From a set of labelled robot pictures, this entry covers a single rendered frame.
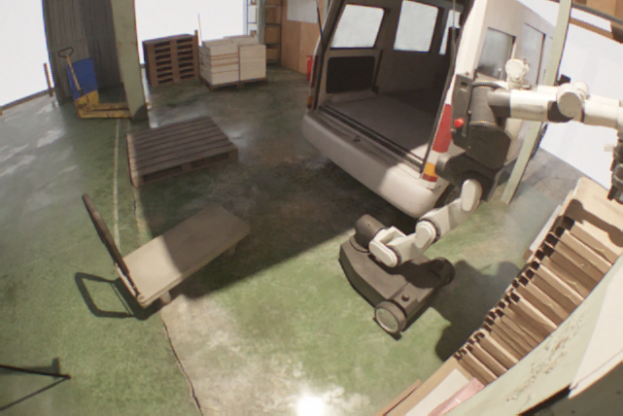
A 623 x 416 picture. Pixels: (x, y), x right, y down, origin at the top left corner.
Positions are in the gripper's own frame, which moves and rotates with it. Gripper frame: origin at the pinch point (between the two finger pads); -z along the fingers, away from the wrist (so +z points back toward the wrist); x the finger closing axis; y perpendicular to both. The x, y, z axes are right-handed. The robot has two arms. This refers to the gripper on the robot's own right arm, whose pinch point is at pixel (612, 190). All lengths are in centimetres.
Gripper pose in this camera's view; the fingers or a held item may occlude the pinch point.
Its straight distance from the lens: 107.9
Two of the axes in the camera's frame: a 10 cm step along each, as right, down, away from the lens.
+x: 8.2, -2.8, 5.0
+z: 0.5, -8.3, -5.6
